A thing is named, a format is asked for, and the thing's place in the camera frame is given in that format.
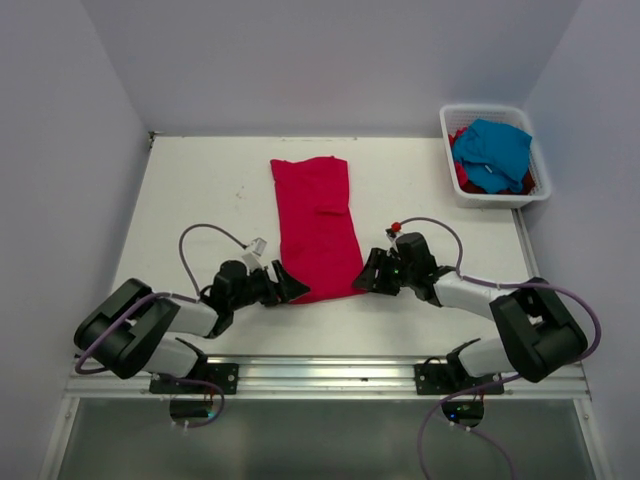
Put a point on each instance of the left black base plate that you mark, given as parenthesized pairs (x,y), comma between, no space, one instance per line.
(223,375)

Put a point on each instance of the blue t shirt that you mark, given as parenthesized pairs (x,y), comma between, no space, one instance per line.
(495,155)

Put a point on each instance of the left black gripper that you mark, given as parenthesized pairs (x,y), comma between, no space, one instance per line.
(290,288)

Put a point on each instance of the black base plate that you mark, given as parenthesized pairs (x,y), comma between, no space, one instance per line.
(223,375)
(443,379)

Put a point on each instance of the white plastic basket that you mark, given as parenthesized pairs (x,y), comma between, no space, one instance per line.
(456,116)

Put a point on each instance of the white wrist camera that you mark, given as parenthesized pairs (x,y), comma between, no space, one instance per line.
(395,230)
(252,254)

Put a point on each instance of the aluminium mounting rail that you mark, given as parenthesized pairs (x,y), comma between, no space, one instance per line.
(369,378)

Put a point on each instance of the bright red t shirt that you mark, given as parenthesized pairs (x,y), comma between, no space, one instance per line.
(457,150)

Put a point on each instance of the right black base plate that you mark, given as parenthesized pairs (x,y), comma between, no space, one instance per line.
(443,379)

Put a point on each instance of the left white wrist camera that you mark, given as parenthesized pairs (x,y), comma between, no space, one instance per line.
(252,254)

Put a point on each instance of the crimson red t shirt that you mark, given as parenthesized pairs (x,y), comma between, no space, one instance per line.
(318,243)

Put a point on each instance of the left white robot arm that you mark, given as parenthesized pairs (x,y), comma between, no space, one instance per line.
(138,330)

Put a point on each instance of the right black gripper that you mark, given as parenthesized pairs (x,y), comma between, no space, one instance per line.
(378,259)

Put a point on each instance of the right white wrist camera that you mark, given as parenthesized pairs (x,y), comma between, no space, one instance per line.
(395,230)

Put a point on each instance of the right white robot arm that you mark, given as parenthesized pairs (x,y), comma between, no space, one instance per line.
(537,334)

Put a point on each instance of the dark red t shirt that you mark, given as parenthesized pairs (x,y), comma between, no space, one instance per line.
(467,186)

